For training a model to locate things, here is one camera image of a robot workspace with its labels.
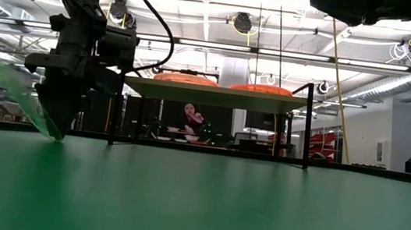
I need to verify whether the wooden shelf with black frame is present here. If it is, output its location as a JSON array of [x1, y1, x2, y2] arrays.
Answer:
[[106, 58, 319, 172]]

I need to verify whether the yellow hanging cable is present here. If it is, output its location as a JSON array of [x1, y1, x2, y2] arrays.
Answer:
[[313, 18, 367, 166]]

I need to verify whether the white building column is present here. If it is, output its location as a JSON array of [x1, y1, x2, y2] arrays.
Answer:
[[212, 56, 255, 144]]

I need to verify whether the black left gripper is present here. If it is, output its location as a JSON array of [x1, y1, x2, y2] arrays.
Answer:
[[16, 9, 128, 147]]

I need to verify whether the silver ventilation duct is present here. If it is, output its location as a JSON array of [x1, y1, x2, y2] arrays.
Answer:
[[342, 63, 411, 113]]

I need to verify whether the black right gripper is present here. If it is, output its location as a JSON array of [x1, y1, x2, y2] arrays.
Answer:
[[306, 0, 411, 35]]

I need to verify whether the red metal rack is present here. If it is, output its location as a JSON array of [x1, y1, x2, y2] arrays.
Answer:
[[306, 129, 340, 163]]

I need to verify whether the green table mat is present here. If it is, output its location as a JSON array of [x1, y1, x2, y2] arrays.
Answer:
[[0, 127, 411, 230]]

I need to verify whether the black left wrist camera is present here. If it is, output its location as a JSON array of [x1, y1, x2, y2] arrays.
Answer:
[[96, 24, 141, 73]]

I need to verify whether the black hanging cable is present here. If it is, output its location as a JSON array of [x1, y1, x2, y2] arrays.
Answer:
[[265, 0, 293, 97]]

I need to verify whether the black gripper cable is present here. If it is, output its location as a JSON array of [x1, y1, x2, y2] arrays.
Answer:
[[77, 0, 181, 79]]

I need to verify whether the overhead light rail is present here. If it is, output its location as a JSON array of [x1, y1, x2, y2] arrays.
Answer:
[[0, 14, 411, 75]]

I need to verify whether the orange translucent plastic plate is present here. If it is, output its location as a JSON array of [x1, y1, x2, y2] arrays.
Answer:
[[152, 71, 221, 89], [227, 81, 295, 98]]

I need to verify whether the green translucent plastic plate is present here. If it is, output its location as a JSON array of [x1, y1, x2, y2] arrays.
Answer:
[[0, 60, 73, 143]]

